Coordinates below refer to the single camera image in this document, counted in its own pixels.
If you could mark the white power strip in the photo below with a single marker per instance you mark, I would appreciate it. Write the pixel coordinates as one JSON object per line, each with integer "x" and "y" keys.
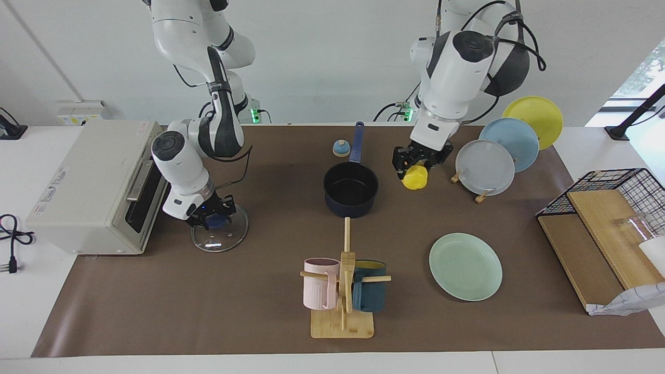
{"x": 83, "y": 113}

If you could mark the light blue plate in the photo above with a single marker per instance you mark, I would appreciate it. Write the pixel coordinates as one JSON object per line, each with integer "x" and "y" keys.
{"x": 517, "y": 136}

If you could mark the dark blue pot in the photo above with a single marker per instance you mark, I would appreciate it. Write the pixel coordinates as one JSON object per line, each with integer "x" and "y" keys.
{"x": 350, "y": 189}

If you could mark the yellow cup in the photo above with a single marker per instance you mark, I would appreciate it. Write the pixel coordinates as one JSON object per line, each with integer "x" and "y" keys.
{"x": 415, "y": 177}

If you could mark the wooden mug tree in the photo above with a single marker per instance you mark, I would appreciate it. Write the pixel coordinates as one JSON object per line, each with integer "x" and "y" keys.
{"x": 343, "y": 324}

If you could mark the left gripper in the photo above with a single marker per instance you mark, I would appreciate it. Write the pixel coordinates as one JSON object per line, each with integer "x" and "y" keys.
{"x": 427, "y": 152}

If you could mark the wooden shelf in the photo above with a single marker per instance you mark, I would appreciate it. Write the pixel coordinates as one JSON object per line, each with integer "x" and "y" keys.
{"x": 597, "y": 234}

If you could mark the small blue and tan bell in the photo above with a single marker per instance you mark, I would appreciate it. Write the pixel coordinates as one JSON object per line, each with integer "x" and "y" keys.
{"x": 341, "y": 149}

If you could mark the glass lid with blue knob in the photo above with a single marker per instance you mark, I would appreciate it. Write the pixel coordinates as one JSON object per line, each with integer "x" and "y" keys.
{"x": 221, "y": 236}

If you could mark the clear glass cup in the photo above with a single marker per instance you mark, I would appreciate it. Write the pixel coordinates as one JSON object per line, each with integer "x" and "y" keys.
{"x": 636, "y": 223}

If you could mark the yellow plate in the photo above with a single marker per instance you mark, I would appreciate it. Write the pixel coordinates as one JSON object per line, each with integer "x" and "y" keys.
{"x": 537, "y": 114}

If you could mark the white cup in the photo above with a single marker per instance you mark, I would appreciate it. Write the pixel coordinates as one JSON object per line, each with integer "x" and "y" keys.
{"x": 655, "y": 254}

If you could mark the grey plate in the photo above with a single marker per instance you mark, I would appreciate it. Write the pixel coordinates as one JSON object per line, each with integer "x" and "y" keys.
{"x": 486, "y": 169}

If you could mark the wooden plate rack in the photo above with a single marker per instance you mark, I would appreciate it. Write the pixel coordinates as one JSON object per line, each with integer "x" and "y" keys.
{"x": 482, "y": 197}

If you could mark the light green plate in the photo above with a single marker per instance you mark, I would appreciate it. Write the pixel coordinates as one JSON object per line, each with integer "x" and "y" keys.
{"x": 465, "y": 267}

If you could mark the white crumpled cloth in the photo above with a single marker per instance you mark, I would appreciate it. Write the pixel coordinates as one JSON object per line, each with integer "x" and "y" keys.
{"x": 631, "y": 301}

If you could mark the black stand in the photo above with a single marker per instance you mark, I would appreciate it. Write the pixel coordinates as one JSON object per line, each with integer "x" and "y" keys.
{"x": 11, "y": 130}
{"x": 636, "y": 111}

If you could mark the dark teal mug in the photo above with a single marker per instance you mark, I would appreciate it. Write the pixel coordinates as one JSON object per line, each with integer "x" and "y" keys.
{"x": 370, "y": 296}

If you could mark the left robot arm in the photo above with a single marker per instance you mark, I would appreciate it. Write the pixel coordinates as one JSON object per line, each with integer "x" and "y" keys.
{"x": 457, "y": 67}

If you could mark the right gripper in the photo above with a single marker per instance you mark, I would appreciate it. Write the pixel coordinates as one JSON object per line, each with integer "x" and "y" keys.
{"x": 210, "y": 205}

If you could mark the pink ribbed mug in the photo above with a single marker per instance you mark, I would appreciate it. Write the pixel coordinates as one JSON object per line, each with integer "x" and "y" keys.
{"x": 318, "y": 283}

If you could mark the white toaster oven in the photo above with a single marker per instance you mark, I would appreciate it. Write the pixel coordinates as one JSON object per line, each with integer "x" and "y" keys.
{"x": 88, "y": 192}

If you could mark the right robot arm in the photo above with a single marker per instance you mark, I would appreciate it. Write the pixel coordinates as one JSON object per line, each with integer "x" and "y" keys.
{"x": 189, "y": 36}

